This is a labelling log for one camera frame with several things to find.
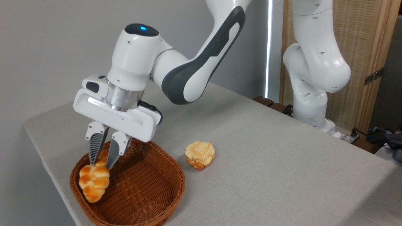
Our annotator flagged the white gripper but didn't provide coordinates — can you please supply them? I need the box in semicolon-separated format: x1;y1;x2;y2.
73;89;162;170

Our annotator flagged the braided bread loaf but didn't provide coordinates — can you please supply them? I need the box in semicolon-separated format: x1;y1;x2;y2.
79;149;110;203

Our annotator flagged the round bread roll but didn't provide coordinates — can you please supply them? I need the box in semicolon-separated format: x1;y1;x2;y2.
185;141;215;170

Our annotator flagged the brown wicker basket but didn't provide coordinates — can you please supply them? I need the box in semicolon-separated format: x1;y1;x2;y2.
69;137;186;226

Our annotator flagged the grey tablecloth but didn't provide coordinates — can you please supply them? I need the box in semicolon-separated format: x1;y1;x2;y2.
24;82;402;226

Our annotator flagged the dark wooden block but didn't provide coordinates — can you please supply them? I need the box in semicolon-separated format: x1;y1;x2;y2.
253;96;274;107
269;103;293;117
352;138;381;154

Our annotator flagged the dark metal screen hinge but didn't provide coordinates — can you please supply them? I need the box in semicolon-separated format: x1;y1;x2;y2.
364;67;384;86

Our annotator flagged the wooden rattan folding screen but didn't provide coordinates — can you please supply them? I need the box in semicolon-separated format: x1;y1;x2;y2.
280;0;402;134

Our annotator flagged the black grey device pile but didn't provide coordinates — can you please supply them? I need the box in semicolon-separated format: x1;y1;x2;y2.
366;125;402;163

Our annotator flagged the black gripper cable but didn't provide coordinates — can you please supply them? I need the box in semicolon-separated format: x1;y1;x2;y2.
137;100;163;125

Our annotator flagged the black plug with cable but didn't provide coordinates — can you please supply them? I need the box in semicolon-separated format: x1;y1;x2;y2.
350;127;377;140

